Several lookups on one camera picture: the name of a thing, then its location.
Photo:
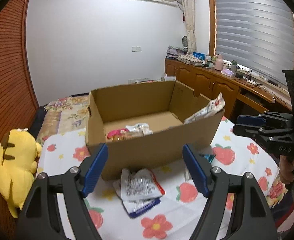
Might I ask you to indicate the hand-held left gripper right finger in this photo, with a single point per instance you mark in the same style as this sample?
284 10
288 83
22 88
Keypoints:
195 170

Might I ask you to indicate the yellow plush toy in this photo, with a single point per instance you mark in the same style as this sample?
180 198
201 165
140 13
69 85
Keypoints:
14 165

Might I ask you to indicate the blue and white snack packet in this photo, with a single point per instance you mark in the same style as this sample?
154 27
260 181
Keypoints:
142 207

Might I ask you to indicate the pink snack packet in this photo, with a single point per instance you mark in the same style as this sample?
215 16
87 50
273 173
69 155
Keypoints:
116 132

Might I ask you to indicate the small white fan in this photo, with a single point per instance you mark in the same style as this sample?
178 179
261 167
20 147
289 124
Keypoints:
185 42

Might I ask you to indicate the wooden cabinet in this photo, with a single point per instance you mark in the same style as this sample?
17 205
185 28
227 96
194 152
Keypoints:
204 82

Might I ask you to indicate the brown cardboard box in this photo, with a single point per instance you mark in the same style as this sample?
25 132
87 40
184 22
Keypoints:
149 152

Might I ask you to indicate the stack of folded cloths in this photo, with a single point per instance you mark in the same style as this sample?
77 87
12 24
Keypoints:
174 52

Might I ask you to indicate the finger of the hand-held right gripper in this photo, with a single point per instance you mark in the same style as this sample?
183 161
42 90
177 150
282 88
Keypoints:
249 120
244 131

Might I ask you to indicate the pink thermos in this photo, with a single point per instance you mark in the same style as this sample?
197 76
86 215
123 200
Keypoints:
218 62

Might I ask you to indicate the white printed snack packet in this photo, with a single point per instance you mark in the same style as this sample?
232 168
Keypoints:
139 128
139 183

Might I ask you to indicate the clear bread snack packet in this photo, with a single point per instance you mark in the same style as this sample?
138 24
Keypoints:
126 137

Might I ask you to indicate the white wall switch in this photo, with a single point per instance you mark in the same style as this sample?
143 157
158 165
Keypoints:
136 48

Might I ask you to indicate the white power strip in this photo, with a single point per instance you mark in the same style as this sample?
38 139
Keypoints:
250 81

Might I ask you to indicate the person's right hand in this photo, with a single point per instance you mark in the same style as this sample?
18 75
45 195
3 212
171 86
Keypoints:
284 170

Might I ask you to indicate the cream patterned curtain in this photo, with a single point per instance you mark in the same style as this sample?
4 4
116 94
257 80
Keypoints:
189 17

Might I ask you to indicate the grey window blind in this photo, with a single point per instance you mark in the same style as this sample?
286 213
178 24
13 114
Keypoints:
254 30

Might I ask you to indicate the wooden louvre wardrobe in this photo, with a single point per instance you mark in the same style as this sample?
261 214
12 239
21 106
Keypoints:
4 67

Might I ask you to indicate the blue box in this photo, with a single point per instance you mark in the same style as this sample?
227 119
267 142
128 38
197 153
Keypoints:
198 55

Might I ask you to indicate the clear long snack packet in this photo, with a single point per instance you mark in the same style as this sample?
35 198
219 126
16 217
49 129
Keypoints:
207 110

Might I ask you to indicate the pink tissue box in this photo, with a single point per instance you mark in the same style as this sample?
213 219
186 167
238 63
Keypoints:
227 72

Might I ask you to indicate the green bottle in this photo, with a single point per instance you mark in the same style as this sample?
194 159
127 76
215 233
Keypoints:
233 67

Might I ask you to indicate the wooden window frame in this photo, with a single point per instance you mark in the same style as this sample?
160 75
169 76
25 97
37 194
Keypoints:
211 22

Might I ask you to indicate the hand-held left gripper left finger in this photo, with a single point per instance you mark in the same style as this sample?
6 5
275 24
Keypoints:
95 170

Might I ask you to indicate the strawberry print cloth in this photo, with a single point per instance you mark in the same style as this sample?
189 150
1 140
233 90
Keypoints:
162 205

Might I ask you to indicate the patterned folded cloth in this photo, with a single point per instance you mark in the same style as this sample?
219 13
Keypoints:
190 58

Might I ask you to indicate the teal candy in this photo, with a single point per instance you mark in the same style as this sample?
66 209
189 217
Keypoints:
209 158

